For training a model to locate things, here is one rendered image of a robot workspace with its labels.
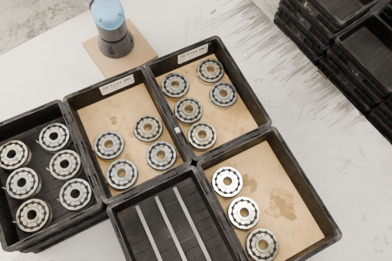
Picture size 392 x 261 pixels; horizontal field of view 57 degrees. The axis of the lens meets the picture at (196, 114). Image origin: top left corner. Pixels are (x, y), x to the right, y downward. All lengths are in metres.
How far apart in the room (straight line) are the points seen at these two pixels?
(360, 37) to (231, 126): 1.18
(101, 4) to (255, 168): 0.81
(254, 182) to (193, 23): 0.79
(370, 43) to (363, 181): 0.97
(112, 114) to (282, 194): 0.66
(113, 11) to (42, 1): 1.46
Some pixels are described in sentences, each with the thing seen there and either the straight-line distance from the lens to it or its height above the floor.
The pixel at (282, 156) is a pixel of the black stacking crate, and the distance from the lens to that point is 1.26.
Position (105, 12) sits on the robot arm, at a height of 0.95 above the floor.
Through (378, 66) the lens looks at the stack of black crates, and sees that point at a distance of 2.20.
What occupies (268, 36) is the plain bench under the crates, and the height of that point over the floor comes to 0.70.
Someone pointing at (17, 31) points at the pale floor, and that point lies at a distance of 2.73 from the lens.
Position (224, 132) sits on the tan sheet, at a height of 0.83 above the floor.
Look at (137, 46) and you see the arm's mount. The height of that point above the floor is 0.73.
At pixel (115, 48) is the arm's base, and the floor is 0.78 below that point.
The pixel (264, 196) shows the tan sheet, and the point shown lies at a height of 0.83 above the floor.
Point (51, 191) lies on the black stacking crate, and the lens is 1.30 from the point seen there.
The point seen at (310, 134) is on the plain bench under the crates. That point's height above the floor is 0.70.
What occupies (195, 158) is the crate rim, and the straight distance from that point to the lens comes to 1.15.
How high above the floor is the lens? 2.03
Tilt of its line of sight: 67 degrees down
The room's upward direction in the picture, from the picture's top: 5 degrees clockwise
